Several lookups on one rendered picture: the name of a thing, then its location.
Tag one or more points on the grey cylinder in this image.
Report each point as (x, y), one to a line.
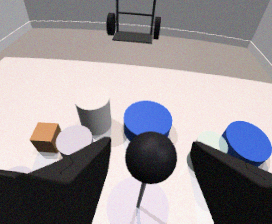
(20, 169)
(73, 138)

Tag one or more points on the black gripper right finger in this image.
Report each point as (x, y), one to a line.
(236, 192)

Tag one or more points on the orange-brown cube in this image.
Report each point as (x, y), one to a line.
(44, 137)

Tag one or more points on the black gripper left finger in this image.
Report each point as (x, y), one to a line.
(64, 192)

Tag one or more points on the blue short cylinder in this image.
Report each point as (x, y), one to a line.
(146, 116)
(247, 142)

